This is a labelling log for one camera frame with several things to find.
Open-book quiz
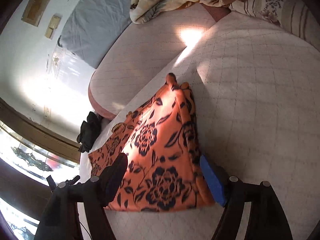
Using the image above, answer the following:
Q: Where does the wooden wall panel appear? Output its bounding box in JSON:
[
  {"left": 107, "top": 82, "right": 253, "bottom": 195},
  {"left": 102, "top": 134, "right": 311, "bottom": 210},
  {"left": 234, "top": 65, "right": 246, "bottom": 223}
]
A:
[{"left": 21, "top": 0, "right": 50, "bottom": 27}]

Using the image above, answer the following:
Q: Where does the orange black floral garment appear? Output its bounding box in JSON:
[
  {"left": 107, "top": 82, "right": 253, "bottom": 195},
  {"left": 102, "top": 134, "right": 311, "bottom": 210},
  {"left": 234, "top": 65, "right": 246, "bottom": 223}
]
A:
[{"left": 88, "top": 74, "right": 214, "bottom": 212}]

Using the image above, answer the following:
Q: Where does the striped floral cushion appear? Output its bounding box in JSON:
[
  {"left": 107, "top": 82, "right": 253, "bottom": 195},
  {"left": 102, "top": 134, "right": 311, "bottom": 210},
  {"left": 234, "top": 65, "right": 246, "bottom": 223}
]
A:
[{"left": 229, "top": 0, "right": 319, "bottom": 49}]

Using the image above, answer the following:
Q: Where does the beige wall switch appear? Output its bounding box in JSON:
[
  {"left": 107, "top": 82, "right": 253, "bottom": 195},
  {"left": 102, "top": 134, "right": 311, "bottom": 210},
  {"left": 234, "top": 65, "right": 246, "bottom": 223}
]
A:
[{"left": 45, "top": 15, "right": 61, "bottom": 39}]

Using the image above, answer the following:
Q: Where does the grey pillow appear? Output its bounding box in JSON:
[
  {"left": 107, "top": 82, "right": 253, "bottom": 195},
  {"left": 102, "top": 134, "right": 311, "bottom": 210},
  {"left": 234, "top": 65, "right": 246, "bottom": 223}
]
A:
[{"left": 57, "top": 0, "right": 131, "bottom": 69}]

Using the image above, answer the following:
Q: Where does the pink quilted sofa backrest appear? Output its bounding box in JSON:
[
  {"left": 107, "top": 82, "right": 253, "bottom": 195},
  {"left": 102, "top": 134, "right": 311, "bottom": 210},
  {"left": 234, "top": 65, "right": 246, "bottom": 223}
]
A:
[{"left": 88, "top": 3, "right": 230, "bottom": 120}]

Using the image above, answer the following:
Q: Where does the wooden window frame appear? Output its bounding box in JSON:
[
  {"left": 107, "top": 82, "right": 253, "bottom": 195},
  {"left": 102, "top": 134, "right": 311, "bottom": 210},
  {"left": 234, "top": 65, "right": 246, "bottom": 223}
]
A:
[{"left": 0, "top": 97, "right": 82, "bottom": 240}]

